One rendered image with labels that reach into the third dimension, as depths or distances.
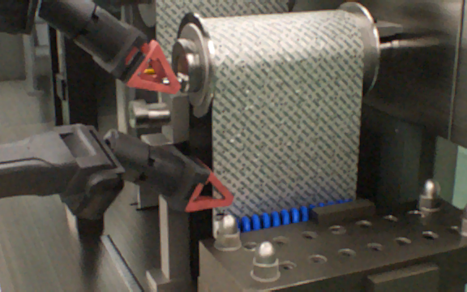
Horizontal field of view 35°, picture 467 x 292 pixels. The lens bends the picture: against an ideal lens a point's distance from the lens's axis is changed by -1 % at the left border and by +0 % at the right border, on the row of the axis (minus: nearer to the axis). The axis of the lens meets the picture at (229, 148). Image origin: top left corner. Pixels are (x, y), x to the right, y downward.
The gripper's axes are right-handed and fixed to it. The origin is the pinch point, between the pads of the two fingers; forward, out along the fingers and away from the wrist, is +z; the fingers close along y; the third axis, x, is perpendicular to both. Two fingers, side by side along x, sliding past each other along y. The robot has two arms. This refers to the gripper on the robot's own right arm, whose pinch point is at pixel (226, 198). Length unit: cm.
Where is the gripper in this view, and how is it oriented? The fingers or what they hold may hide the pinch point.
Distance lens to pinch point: 106.6
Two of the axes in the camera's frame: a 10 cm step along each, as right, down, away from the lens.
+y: 4.0, 3.0, -8.7
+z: 8.0, 3.6, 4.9
